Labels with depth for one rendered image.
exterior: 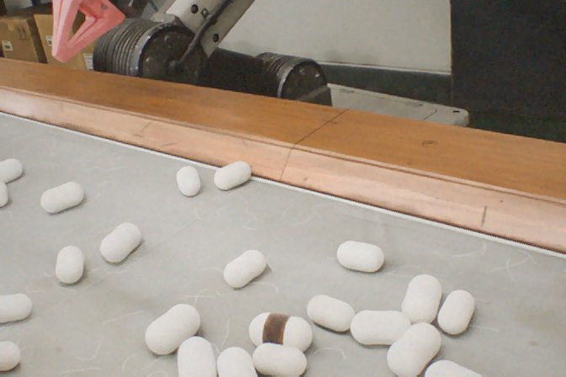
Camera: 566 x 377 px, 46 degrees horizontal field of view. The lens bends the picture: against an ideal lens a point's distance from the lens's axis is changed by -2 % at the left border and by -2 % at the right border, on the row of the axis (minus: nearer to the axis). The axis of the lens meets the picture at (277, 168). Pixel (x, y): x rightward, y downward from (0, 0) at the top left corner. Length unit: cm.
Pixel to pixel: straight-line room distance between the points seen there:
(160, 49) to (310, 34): 195
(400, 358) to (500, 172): 20
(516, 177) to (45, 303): 35
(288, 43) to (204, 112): 228
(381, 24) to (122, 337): 234
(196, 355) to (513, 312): 19
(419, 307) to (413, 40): 229
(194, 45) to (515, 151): 57
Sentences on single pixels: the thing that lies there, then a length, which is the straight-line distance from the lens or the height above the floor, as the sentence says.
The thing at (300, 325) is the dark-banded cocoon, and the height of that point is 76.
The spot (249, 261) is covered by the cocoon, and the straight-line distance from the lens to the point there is 46.
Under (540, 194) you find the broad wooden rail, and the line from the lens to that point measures 49.
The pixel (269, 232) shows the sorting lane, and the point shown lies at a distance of 51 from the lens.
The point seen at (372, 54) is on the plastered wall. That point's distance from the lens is 275.
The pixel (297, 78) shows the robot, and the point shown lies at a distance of 118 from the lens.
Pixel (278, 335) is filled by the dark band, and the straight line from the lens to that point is 39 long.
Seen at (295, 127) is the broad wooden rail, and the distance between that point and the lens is 62.
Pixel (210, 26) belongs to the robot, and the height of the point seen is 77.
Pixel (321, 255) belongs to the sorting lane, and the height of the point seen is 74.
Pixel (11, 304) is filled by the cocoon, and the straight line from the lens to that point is 49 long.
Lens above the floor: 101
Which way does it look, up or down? 26 degrees down
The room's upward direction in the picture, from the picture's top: 9 degrees counter-clockwise
